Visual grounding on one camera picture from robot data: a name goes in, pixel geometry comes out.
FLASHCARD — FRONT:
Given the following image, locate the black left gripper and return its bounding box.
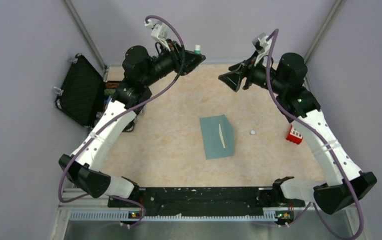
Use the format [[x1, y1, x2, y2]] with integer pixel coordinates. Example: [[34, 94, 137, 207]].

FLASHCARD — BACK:
[[142, 38, 206, 87]]

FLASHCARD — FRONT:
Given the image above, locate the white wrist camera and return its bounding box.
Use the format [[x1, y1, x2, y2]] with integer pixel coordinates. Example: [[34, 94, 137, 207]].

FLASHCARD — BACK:
[[252, 32, 272, 55], [145, 20, 170, 45]]

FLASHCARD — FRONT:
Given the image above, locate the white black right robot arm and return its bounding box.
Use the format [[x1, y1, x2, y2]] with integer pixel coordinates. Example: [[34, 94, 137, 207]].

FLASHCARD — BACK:
[[218, 52, 377, 215]]

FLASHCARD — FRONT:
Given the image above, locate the beige letter paper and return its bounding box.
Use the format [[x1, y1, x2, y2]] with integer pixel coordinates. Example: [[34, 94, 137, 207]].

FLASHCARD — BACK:
[[218, 123, 226, 149]]

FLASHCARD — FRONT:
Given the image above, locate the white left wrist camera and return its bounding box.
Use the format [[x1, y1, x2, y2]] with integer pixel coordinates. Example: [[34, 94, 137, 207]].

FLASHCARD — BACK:
[[145, 20, 170, 45]]

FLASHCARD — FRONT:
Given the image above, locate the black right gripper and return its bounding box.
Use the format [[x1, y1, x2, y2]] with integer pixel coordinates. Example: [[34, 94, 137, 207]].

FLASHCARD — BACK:
[[218, 50, 286, 96]]

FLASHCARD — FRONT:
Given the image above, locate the black poker chip case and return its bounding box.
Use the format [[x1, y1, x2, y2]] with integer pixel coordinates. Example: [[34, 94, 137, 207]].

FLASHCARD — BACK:
[[54, 53, 120, 129]]

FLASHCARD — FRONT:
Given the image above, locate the green white glue stick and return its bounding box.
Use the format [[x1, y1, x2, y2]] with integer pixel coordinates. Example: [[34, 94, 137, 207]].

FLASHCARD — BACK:
[[193, 44, 201, 55]]

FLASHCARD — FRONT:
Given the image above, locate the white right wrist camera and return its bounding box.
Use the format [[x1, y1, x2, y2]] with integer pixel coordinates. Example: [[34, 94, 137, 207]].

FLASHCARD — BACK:
[[252, 32, 272, 55]]

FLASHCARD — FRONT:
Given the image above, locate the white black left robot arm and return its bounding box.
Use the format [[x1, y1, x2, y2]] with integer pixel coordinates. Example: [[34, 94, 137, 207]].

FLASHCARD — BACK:
[[59, 39, 206, 207]]

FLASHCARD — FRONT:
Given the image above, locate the aluminium front frame rail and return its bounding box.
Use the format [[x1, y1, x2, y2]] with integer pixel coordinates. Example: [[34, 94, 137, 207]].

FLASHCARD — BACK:
[[49, 187, 372, 240]]

